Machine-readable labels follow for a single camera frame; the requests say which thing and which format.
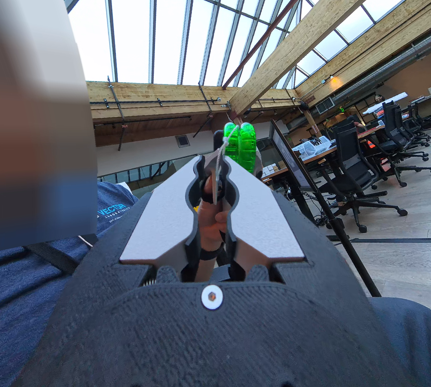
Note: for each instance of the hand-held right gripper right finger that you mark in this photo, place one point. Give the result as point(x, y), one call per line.
point(266, 221)

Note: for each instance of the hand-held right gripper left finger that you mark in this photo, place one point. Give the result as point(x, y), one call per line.
point(161, 218)

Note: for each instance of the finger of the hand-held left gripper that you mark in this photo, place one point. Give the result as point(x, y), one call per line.
point(258, 165)
point(212, 166)

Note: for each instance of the green yoyo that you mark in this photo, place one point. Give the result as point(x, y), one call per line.
point(245, 147)

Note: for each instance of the person's left hand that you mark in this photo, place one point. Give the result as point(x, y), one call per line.
point(212, 223)

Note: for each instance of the stack of white boxes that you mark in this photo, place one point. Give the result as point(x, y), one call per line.
point(270, 169)

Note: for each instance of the black monitor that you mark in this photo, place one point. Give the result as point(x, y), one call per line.
point(293, 157)

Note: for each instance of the white paper sheet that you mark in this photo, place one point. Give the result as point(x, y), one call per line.
point(122, 186)

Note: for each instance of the clear plastic boxes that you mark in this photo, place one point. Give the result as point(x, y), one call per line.
point(311, 146)

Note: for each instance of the black tripod pole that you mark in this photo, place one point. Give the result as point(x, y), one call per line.
point(350, 248)

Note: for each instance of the black office chair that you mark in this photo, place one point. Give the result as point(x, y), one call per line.
point(353, 164)
point(397, 137)

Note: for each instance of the person's blue trouser leg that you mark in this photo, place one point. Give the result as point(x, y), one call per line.
point(404, 336)

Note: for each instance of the grey wall air vent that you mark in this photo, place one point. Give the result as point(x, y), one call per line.
point(324, 105)

